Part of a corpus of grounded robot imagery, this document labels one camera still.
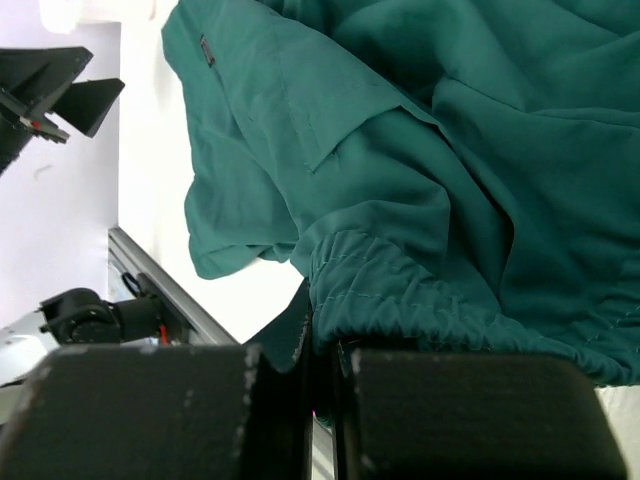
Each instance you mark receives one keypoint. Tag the aluminium mounting rail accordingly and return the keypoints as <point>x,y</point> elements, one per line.
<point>187,322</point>

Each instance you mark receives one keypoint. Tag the teal green shorts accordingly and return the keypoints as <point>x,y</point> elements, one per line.
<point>460,176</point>

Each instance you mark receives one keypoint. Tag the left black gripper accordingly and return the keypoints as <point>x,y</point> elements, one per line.
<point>32,80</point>

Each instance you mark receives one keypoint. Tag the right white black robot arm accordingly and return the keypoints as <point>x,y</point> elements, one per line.
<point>123,391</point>

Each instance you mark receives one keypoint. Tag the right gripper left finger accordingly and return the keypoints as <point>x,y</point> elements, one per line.
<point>115,400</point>

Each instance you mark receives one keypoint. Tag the white plastic basket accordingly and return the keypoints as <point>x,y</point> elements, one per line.
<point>64,16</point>

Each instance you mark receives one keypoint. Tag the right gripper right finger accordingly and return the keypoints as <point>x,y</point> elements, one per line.
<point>401,414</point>

